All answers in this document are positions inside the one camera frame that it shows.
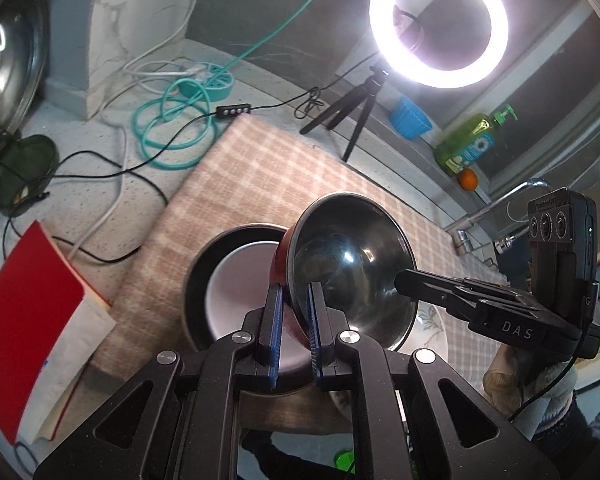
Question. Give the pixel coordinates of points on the small green plastic object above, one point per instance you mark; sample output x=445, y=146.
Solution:
x=345, y=458

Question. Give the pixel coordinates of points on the green dish soap bottle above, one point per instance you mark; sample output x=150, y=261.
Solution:
x=467, y=145

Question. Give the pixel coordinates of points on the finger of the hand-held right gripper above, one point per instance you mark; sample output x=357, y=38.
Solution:
x=430, y=285

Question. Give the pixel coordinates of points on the red notebook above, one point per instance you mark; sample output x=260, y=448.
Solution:
x=25, y=310

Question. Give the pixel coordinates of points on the black inline remote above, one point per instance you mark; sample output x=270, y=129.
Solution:
x=234, y=111

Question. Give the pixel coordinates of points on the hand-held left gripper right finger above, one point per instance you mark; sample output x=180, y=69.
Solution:
x=312, y=330

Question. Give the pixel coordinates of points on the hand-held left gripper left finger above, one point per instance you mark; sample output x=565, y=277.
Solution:
x=276, y=330

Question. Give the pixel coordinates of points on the blue plastic basket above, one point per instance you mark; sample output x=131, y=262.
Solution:
x=410, y=117

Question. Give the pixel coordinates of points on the white leaf print plate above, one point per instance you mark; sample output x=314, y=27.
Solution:
x=427, y=325

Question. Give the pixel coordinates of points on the black rimmed white plate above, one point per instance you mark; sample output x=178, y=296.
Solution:
x=240, y=285

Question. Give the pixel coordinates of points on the red steel bowl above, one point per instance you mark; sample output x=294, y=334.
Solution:
x=350, y=260

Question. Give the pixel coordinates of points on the orange fruit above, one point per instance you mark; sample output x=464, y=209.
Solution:
x=467, y=180

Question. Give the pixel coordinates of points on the chrome faucet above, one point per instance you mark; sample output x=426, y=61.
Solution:
x=475, y=215

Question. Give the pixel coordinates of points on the black tripod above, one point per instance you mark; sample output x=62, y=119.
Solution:
x=357, y=125

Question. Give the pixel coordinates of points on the plaid table cloth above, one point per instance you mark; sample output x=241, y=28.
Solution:
x=240, y=175

